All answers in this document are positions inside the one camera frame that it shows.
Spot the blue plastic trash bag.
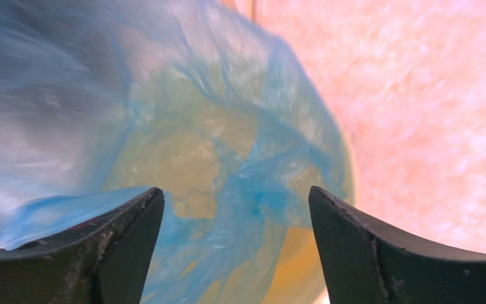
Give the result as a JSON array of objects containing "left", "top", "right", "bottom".
[{"left": 0, "top": 1, "right": 352, "bottom": 303}]

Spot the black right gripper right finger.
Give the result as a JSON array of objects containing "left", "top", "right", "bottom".
[{"left": 308, "top": 186, "right": 486, "bottom": 303}]

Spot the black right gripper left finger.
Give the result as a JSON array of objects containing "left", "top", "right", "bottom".
[{"left": 0, "top": 187, "right": 165, "bottom": 303}]

